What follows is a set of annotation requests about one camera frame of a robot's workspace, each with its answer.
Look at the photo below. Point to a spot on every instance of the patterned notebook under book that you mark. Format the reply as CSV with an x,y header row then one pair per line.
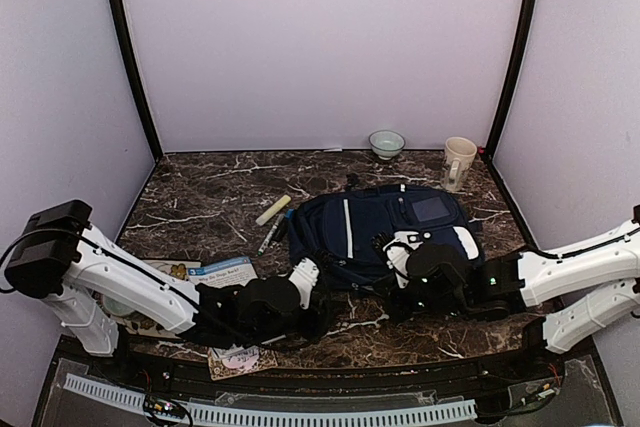
x,y
226,364

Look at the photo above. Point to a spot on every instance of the blue capped black marker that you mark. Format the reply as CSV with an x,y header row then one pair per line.
x,y
287,215

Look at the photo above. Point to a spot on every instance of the blue white reader book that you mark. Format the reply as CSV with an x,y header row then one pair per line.
x,y
234,271

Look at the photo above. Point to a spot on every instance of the floral square plate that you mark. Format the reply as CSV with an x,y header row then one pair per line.
x,y
160,300

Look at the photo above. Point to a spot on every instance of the black enclosure corner post left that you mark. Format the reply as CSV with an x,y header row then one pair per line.
x,y
128,56

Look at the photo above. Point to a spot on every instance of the yellow highlighter pen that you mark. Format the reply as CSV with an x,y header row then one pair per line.
x,y
271,211

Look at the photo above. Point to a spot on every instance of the cream coral pattern mug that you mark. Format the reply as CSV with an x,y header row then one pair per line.
x,y
459,154

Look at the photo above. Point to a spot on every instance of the black enclosure corner post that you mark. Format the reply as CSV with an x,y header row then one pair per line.
x,y
128,56
521,36

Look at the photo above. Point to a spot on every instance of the black enclosure corner post right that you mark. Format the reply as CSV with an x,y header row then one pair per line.
x,y
521,36

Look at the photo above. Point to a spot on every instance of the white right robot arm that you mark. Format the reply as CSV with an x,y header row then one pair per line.
x,y
605,266

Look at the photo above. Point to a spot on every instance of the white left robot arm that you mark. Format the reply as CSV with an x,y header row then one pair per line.
x,y
62,259

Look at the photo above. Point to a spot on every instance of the small celadon bowl at back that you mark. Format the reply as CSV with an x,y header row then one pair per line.
x,y
386,144

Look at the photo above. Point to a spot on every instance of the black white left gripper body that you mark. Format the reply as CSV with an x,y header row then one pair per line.
x,y
312,330

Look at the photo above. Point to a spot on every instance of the navy blue student backpack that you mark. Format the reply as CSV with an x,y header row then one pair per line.
x,y
343,224

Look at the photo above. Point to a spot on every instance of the white slotted cable duct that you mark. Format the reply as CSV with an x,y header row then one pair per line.
x,y
166,412

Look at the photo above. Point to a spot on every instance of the celadon cup on plate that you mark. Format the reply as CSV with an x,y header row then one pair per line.
x,y
116,308

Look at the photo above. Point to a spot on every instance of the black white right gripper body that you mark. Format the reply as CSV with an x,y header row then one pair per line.
x,y
444,306

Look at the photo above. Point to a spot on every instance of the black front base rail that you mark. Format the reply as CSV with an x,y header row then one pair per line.
x,y
463,359

